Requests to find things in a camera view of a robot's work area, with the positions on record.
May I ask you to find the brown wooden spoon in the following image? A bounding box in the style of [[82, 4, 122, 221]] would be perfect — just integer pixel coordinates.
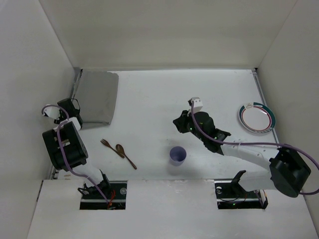
[[116, 144, 137, 170]]

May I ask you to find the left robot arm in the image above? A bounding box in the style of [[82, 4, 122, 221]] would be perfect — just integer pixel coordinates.
[[41, 98, 116, 202]]

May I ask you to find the white plate with green rim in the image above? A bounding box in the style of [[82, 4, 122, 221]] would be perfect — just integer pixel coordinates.
[[238, 102, 276, 133]]

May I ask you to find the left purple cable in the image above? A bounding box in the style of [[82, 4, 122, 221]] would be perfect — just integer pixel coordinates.
[[41, 105, 113, 205]]

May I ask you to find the purple plastic cup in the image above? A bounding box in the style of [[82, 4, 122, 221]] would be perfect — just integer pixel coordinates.
[[169, 146, 187, 166]]

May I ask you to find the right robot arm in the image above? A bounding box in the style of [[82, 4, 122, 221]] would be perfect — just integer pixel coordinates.
[[173, 110, 311, 198]]

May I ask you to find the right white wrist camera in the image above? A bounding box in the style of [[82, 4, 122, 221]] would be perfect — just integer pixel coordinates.
[[188, 97, 203, 115]]

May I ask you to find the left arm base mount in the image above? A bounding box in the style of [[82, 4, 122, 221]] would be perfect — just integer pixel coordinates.
[[78, 181, 128, 210]]

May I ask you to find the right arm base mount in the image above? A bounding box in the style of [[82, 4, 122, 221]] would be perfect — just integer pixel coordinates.
[[214, 180, 269, 210]]

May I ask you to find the brown wooden fork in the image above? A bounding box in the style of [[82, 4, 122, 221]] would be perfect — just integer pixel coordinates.
[[100, 139, 124, 158]]

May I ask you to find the grey cloth placemat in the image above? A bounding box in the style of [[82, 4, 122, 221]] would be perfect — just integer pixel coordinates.
[[74, 70, 119, 129]]

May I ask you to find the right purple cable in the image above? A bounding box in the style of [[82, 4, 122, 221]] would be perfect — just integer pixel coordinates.
[[190, 102, 319, 195]]

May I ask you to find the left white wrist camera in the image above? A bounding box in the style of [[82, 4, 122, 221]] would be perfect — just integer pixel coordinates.
[[41, 105, 60, 120]]

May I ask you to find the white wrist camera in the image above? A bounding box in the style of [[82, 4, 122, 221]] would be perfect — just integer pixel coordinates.
[[41, 105, 60, 120], [188, 97, 203, 115]]

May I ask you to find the purple cable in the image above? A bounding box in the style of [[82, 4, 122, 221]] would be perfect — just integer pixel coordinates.
[[41, 105, 113, 205], [190, 102, 319, 195]]

